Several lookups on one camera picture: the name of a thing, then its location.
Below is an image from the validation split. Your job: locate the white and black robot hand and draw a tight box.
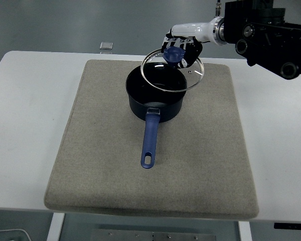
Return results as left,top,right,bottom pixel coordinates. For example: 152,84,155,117
161,17,225,69

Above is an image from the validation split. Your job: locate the black control panel under table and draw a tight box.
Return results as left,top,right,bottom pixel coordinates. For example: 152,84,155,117
273,222,301,230

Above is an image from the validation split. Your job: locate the white table leg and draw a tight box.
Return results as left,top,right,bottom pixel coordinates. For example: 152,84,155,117
46,212,66,241
238,221,253,241

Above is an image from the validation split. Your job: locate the grey-brown fabric mat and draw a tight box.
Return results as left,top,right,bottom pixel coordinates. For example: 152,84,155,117
44,59,260,221

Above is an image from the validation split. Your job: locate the grey metal plate with screws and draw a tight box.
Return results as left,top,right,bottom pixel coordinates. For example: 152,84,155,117
90,228,217,241

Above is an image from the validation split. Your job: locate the glass pot lid blue knob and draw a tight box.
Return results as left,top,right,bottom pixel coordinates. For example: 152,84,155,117
140,45,205,92

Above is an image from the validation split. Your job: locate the dark blue saucepan long handle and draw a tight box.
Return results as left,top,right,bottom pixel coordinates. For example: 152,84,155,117
125,65,188,169

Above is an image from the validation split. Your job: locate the white rounded object on floor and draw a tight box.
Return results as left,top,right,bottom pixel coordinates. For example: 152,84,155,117
0,228,31,241

